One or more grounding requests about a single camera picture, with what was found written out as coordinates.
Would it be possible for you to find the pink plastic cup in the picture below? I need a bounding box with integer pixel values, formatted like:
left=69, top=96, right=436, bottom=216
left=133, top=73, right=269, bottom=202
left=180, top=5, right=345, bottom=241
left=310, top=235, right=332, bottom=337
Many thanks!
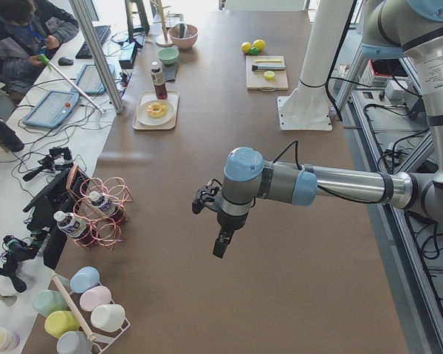
left=80, top=285, right=111, bottom=312

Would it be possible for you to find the grey plastic cup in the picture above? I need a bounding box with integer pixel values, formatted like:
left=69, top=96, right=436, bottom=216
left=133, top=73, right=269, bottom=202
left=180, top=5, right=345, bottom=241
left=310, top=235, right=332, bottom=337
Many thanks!
left=56, top=331, right=92, bottom=354

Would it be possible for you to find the pink ice bowl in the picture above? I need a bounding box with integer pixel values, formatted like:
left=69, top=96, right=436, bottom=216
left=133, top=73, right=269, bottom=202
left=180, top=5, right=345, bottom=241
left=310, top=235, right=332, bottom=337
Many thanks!
left=168, top=24, right=199, bottom=49

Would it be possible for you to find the copper wire bottle rack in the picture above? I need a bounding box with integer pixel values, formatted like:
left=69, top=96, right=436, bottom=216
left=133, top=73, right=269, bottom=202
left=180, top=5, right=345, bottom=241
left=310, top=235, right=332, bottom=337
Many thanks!
left=66, top=166, right=133, bottom=250

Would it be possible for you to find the half lemon slice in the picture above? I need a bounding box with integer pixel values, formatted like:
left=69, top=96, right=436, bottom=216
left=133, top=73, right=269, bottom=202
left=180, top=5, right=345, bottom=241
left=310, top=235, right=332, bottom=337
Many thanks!
left=263, top=71, right=275, bottom=80

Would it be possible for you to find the cream rabbit serving tray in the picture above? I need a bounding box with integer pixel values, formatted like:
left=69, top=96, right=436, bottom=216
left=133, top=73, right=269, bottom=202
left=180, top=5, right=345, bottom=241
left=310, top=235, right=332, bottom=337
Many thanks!
left=132, top=90, right=179, bottom=131

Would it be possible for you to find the dark tea bottle on tray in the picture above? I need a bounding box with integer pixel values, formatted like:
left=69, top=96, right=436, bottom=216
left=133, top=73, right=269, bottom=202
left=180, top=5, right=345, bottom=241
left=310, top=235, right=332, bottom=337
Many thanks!
left=151, top=61, right=168, bottom=100

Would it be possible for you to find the black keyboard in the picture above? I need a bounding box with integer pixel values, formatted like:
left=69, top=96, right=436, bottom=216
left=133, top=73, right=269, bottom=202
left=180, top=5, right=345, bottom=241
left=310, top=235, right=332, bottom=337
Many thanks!
left=75, top=24, right=113, bottom=60

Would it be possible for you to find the black computer mouse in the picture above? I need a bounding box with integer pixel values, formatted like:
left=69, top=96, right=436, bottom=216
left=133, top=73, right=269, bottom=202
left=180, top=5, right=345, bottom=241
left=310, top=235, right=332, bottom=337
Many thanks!
left=58, top=57, right=74, bottom=66

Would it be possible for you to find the bamboo cutting board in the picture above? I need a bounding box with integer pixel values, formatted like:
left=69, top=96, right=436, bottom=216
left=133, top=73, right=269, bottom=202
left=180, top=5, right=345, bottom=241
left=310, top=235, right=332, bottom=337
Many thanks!
left=246, top=55, right=289, bottom=91

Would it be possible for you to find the steel muddler with black tip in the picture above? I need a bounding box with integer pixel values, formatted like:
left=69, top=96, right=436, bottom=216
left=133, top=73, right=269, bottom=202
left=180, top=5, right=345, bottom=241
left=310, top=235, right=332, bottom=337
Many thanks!
left=251, top=64, right=286, bottom=72

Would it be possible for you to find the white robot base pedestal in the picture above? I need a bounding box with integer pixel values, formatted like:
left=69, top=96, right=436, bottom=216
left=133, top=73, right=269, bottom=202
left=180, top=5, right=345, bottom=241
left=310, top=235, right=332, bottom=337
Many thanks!
left=278, top=0, right=356, bottom=131

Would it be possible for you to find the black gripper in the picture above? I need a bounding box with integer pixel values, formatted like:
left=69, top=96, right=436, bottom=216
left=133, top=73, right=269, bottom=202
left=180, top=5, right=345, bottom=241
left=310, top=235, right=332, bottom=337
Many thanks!
left=213, top=210, right=248, bottom=259

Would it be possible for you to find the yellow plastic knife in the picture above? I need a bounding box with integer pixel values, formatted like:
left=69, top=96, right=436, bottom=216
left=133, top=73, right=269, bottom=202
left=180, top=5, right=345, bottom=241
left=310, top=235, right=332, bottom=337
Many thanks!
left=254, top=57, right=283, bottom=63

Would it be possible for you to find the blue teach pendant far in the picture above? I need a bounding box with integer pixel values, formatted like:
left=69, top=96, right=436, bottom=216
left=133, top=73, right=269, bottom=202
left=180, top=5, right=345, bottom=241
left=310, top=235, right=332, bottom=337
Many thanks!
left=75, top=64, right=106, bottom=95

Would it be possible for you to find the yellow lemon near board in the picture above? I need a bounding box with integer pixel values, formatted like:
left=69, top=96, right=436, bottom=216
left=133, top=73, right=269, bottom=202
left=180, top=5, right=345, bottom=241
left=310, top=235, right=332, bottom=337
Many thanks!
left=253, top=39, right=266, bottom=52

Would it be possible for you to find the aluminium frame post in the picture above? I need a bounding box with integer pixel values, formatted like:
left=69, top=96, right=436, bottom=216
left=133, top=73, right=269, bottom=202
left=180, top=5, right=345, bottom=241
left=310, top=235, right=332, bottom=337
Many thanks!
left=69, top=0, right=124, bottom=114

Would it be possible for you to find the blue plastic cup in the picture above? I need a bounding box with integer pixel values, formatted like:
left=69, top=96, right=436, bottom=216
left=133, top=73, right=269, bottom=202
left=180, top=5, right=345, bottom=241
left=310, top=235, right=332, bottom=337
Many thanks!
left=70, top=266, right=100, bottom=294

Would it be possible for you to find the white plastic cup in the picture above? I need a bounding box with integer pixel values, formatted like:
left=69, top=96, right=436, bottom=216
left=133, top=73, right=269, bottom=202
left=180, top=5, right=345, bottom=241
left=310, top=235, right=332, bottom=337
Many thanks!
left=91, top=304, right=126, bottom=333

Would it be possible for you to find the yellow lemon far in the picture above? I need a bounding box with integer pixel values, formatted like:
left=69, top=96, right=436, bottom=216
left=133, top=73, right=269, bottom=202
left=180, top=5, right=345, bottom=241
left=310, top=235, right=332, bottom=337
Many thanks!
left=241, top=41, right=252, bottom=54

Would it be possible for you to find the black thermos flask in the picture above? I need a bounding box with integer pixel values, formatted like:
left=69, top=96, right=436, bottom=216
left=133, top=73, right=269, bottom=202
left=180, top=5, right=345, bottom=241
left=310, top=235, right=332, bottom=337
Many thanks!
left=0, top=118, right=24, bottom=152

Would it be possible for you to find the white round plate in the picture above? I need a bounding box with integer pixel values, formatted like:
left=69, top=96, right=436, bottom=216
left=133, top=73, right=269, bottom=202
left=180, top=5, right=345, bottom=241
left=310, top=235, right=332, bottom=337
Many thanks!
left=137, top=100, right=175, bottom=126

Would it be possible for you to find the grey folded cloth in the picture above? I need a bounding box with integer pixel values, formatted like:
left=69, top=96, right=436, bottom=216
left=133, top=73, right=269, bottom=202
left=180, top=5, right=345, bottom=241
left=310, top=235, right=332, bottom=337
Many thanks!
left=162, top=66, right=178, bottom=82

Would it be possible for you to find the seated person in dark jacket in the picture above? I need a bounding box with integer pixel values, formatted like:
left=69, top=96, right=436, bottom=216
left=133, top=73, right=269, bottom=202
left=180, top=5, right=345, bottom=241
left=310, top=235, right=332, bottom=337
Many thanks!
left=0, top=0, right=79, bottom=98

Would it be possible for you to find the metal ice scoop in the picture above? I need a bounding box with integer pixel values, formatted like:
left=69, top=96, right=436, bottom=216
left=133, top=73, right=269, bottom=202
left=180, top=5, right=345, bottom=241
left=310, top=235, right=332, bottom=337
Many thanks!
left=174, top=22, right=189, bottom=38

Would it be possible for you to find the white wire cup rack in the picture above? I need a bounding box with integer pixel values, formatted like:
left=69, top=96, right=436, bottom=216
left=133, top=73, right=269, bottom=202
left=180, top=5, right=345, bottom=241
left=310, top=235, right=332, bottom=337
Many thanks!
left=50, top=271, right=131, bottom=353

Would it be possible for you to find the yellow plastic cup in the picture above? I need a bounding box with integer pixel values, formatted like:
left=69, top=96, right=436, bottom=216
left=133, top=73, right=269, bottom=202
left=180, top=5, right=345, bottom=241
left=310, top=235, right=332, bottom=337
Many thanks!
left=44, top=310, right=80, bottom=339

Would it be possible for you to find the blue teach pendant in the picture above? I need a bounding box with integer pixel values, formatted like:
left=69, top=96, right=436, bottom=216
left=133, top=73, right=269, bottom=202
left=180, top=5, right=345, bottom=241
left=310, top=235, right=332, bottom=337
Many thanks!
left=23, top=91, right=80, bottom=129
left=75, top=64, right=106, bottom=95

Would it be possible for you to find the mint green bowl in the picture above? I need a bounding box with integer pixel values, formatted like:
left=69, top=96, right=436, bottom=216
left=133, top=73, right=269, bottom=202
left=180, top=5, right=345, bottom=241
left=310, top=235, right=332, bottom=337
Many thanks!
left=157, top=47, right=179, bottom=66

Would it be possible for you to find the bottle in copper rack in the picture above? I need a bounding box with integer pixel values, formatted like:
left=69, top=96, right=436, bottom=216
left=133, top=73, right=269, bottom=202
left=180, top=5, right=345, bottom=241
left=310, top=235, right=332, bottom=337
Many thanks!
left=89, top=191, right=124, bottom=223

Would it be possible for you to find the mint plastic cup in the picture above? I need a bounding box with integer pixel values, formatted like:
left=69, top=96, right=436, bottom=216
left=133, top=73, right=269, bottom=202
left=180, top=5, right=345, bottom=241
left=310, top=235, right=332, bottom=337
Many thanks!
left=32, top=290, right=68, bottom=317

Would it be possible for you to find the green lime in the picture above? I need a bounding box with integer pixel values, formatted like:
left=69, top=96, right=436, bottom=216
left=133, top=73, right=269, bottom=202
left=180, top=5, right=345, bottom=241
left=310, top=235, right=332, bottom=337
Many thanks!
left=249, top=46, right=260, bottom=55

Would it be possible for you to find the wooden cup tree stand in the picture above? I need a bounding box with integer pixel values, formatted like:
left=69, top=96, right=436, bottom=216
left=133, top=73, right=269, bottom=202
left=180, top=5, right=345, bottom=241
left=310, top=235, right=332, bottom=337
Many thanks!
left=150, top=0, right=174, bottom=48

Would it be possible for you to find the blue teach pendant near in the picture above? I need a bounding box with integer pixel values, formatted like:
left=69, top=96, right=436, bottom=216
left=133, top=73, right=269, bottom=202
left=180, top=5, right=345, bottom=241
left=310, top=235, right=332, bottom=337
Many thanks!
left=23, top=91, right=80, bottom=129

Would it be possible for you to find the braided glazed donut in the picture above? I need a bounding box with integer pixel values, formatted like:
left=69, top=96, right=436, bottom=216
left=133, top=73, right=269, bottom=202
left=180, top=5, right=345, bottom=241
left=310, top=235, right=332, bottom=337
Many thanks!
left=147, top=102, right=167, bottom=119

